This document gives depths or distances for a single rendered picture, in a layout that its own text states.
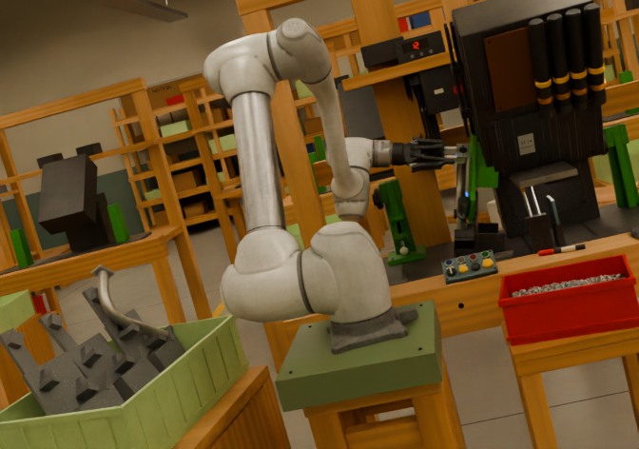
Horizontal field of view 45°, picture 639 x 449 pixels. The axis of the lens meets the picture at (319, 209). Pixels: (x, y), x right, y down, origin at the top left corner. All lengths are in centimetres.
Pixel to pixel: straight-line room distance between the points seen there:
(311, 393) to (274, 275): 28
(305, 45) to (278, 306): 67
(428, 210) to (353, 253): 106
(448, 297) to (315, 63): 75
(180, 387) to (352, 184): 81
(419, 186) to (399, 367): 119
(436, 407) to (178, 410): 64
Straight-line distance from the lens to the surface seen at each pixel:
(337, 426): 183
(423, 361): 171
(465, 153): 251
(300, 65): 207
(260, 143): 198
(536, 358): 194
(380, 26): 278
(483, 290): 225
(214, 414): 209
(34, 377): 208
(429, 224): 282
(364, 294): 179
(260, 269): 184
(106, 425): 186
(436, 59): 265
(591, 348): 196
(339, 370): 173
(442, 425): 181
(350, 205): 240
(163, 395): 195
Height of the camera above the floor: 149
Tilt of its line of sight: 8 degrees down
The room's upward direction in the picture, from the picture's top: 15 degrees counter-clockwise
